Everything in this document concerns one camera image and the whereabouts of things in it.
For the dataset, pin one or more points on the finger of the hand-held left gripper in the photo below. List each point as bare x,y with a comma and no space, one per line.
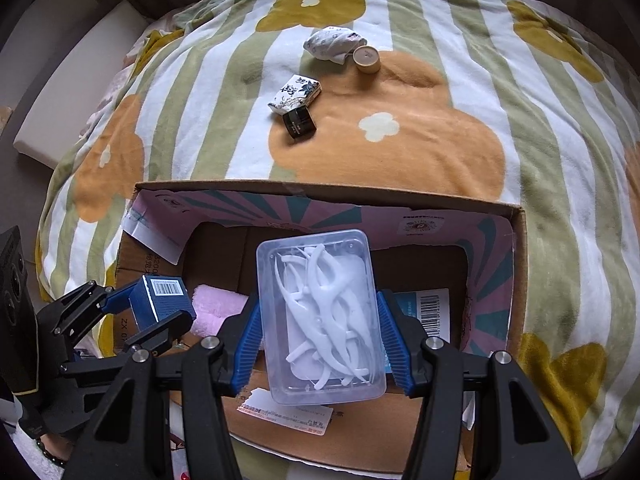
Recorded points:
117,296
167,327

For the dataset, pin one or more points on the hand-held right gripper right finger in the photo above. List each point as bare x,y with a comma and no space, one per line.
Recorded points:
400,345

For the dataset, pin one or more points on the white ink-print small box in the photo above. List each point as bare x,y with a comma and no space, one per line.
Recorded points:
295,92

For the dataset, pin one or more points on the person's left forearm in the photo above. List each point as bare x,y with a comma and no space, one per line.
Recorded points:
56,446

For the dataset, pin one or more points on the cardboard box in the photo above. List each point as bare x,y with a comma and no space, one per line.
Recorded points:
350,442

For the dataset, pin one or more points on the floral striped blanket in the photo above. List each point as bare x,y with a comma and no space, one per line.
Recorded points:
425,135

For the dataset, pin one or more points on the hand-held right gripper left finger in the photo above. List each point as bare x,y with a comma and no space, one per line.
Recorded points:
246,345

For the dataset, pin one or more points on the clear plastic floss pick box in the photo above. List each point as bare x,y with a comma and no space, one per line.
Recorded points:
320,310

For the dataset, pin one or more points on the patterned cloth pouch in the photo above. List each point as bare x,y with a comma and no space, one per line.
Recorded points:
330,45

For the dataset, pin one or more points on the pink towel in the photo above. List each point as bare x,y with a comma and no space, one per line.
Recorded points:
215,310

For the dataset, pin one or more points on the round tan jar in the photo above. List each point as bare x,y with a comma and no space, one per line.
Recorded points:
366,58

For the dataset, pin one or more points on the blue barcode carton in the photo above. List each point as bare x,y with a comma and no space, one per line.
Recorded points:
165,305

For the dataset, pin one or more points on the white cushion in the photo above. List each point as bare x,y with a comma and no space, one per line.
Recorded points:
75,85

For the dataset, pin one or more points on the small black box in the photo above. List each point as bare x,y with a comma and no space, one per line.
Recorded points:
300,122

